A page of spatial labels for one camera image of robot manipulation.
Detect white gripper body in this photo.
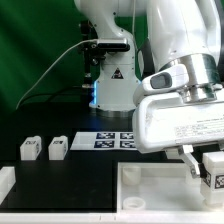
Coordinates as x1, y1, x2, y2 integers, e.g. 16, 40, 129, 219
132, 90, 224, 153

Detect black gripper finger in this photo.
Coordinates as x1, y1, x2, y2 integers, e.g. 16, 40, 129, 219
181, 145, 200, 178

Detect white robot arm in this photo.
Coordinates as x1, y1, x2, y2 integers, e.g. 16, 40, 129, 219
74, 0, 224, 178

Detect white fiducial marker sheet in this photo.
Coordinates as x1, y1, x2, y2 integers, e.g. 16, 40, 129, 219
71, 132, 136, 150

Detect white square tabletop part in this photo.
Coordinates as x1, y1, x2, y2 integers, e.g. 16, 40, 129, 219
117, 162, 224, 213

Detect black cable on table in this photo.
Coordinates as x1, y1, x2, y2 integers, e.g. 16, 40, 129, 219
18, 87, 93, 108

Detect black camera on stand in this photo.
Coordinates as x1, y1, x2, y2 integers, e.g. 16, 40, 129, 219
78, 20, 130, 89

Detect white camera cable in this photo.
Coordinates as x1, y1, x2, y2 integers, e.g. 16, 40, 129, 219
15, 39, 98, 110

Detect white L-shaped obstacle wall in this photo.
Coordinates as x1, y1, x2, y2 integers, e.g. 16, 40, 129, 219
0, 163, 224, 224

